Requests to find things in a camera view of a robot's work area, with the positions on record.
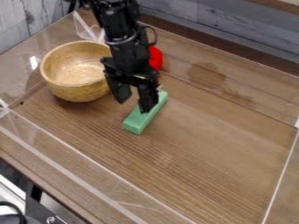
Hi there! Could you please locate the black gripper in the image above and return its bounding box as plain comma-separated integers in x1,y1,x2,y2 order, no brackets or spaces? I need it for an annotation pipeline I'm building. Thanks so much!
98,36,161,114

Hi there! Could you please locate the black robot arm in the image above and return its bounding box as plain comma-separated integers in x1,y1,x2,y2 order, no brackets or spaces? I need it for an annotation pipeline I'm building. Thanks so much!
89,0,158,114

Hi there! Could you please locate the green rectangular block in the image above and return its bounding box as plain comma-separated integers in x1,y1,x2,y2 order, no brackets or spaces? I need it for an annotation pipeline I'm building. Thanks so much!
121,90,168,135

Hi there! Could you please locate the brown wooden bowl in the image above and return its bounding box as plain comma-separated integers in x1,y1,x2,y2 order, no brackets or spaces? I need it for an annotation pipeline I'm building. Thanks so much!
40,40,110,102

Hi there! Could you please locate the red toy fruit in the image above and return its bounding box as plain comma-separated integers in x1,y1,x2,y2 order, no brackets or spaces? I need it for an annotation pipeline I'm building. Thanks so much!
148,46,164,70

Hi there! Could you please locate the clear acrylic corner bracket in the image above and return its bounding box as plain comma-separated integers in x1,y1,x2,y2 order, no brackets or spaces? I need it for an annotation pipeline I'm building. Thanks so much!
72,12,105,43

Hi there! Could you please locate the clear acrylic tray wall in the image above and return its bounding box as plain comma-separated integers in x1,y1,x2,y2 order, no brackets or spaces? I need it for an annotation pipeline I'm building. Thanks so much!
0,99,194,224

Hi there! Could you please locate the black table leg bracket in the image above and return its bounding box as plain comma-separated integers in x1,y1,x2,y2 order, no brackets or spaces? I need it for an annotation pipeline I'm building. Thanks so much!
24,185,68,224

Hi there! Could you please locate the black cable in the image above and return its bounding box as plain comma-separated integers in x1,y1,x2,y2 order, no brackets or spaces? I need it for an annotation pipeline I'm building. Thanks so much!
0,200,33,224

